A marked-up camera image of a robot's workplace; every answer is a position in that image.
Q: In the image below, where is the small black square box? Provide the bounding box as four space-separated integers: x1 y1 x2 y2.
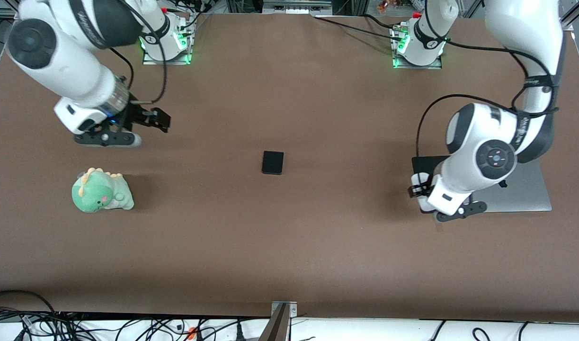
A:
261 151 285 175

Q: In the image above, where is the black mouse pad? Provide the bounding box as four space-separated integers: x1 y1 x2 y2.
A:
411 155 453 214

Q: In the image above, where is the green dinosaur plush toy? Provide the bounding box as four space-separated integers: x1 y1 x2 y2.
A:
71 167 134 213

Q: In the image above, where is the silver closed laptop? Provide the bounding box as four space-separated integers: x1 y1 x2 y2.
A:
473 159 553 213

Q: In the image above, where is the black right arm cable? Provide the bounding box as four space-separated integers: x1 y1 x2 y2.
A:
110 0 169 105

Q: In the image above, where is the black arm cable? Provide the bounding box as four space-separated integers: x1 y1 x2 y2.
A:
110 0 169 105
415 0 560 159

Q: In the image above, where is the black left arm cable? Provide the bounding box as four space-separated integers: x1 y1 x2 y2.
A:
415 0 560 159

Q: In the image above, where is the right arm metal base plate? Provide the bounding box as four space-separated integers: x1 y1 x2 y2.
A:
143 47 191 65

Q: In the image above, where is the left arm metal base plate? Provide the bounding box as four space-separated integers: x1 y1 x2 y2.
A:
392 56 442 70

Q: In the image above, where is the short black table cable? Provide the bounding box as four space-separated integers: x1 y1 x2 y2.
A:
363 13 401 29

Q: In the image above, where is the long black table cable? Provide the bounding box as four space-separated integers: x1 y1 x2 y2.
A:
313 17 403 42

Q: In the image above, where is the silver network switch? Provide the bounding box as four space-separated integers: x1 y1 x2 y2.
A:
263 0 332 14

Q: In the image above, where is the thick black floor cable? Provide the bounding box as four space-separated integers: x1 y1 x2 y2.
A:
0 290 58 315

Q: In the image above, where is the aluminium profile post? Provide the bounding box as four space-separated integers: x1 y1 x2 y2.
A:
258 301 298 341

